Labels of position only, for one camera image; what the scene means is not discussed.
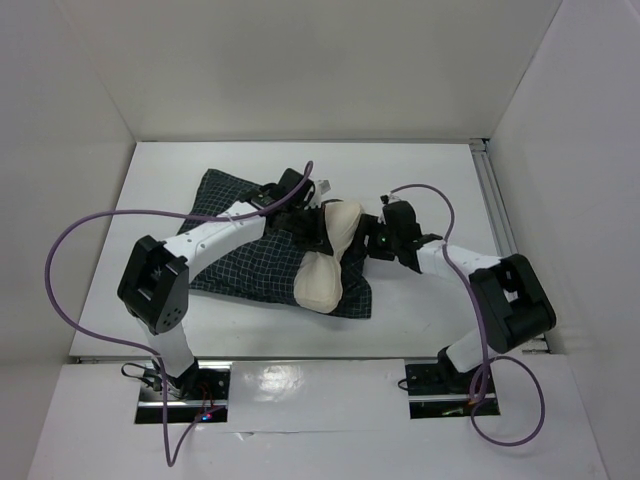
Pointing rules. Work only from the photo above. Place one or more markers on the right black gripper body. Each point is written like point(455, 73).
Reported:
point(365, 232)

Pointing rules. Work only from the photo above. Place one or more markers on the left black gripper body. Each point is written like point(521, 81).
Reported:
point(305, 225)

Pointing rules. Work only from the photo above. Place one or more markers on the cream bear pillow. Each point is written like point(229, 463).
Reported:
point(317, 285)

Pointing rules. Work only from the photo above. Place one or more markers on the dark plaid pillowcase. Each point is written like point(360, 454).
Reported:
point(264, 270)

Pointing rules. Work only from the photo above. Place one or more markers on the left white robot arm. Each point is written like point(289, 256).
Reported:
point(155, 284)

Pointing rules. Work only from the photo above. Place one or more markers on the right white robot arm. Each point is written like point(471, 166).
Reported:
point(438, 258)

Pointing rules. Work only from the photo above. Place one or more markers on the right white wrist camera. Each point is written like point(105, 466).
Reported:
point(391, 199)

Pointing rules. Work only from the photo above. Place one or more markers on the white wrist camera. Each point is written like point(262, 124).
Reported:
point(391, 199)
point(314, 198)

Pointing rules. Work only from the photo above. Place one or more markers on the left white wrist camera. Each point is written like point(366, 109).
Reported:
point(314, 198)

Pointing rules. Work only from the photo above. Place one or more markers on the aluminium rail frame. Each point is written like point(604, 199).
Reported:
point(505, 235)

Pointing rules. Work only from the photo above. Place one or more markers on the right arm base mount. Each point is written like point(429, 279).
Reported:
point(435, 393)

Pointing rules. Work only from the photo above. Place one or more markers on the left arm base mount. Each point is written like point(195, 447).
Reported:
point(203, 396)

